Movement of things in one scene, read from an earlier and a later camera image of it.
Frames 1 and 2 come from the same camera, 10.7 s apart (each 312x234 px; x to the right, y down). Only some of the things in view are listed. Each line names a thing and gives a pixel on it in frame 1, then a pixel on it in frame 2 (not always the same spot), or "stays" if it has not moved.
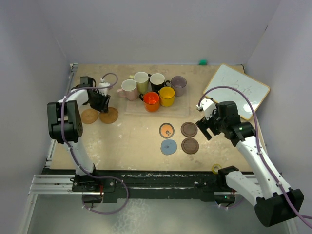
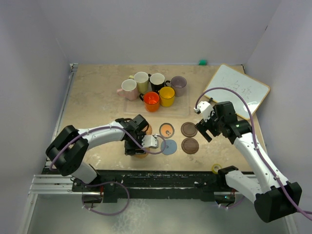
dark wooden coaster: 189,129 stays
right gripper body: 215,123 stays
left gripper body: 99,101 to 131,147
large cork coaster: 110,117 to 149,130
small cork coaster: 89,116 to 142,156
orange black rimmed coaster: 166,130 stays
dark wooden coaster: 190,145 stays
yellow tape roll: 213,169 stays
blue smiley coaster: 168,146 stays
